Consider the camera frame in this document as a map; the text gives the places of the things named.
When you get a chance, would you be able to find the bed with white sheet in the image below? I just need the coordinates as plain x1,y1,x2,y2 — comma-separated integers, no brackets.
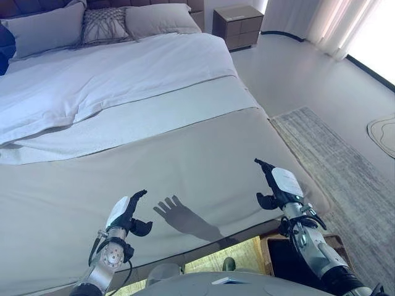
0,32,333,295

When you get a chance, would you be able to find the right silver robot leg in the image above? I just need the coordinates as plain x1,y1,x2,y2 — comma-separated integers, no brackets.
222,257,238,273

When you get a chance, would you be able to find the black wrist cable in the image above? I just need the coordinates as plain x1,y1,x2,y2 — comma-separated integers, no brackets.
88,229,134,278
279,206,327,244

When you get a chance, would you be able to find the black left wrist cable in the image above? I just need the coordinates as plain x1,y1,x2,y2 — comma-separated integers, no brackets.
88,229,134,278

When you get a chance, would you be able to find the white curtain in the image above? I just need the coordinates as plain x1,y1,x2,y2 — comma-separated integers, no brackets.
262,0,383,61

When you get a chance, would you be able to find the left silver robot leg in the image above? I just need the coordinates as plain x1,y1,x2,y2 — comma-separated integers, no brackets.
146,263,183,287

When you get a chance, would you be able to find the black window floor strip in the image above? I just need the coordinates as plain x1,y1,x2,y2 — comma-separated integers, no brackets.
260,29,395,89

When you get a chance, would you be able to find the grey robot torso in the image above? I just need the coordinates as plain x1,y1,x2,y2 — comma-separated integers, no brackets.
129,271,331,296

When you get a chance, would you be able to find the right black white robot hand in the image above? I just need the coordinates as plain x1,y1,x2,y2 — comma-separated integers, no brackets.
254,158,305,212

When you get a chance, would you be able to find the silver robot leg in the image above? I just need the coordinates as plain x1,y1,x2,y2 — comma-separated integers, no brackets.
222,257,238,273
146,263,183,287

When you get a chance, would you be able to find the grey striped rug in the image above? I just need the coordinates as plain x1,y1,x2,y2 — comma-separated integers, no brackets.
104,106,395,296

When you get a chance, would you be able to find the patterned grey cushion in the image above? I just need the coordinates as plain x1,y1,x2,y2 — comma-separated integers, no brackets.
81,6,133,46

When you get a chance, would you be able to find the beige bed runner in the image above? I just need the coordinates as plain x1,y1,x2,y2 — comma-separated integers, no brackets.
0,106,333,295

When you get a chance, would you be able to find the white duvet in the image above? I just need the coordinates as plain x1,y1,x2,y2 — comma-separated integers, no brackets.
0,32,238,146

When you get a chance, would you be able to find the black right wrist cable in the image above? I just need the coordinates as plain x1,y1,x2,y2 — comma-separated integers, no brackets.
279,206,327,244

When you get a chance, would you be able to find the dark blue cloth object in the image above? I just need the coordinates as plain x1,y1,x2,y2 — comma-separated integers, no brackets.
0,23,16,76

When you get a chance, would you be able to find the tan wicker basket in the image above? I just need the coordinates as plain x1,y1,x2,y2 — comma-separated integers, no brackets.
259,232,352,278

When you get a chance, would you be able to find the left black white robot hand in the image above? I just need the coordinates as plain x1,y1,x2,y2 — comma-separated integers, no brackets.
105,190,154,237

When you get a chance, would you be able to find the white mat with outlines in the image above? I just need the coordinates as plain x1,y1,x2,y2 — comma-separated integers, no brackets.
367,113,395,160

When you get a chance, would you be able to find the brown wooden nightstand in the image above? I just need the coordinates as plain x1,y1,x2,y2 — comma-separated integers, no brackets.
212,6,264,52

